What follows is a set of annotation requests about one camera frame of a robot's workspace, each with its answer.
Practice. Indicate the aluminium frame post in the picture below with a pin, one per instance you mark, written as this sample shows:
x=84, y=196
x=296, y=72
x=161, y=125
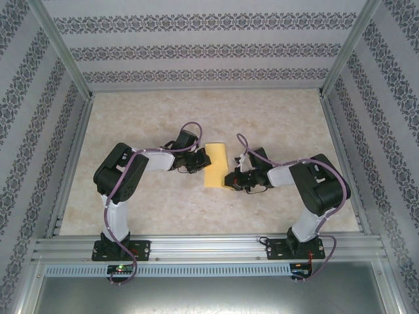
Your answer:
x=62, y=49
x=347, y=52

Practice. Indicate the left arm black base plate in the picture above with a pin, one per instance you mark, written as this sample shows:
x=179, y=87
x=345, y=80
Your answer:
x=144, y=250

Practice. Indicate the grey metal sheet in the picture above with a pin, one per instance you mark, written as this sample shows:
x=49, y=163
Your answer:
x=209, y=294

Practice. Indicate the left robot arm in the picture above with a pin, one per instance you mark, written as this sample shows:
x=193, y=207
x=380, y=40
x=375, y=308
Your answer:
x=114, y=183

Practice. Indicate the yellow cloth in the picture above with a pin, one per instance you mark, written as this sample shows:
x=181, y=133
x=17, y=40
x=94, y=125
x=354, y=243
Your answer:
x=216, y=170

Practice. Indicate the aluminium side rail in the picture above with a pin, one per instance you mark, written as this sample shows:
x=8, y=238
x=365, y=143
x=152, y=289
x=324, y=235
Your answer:
x=332, y=131
x=80, y=131

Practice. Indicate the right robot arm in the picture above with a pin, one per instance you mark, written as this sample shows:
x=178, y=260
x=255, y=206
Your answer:
x=324, y=189

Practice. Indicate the aluminium mounting rail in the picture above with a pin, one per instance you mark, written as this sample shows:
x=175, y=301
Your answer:
x=203, y=248

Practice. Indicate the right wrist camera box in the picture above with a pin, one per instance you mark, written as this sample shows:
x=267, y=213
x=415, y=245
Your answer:
x=241, y=160

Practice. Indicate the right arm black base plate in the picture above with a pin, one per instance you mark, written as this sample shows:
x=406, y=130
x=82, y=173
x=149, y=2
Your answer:
x=273, y=248

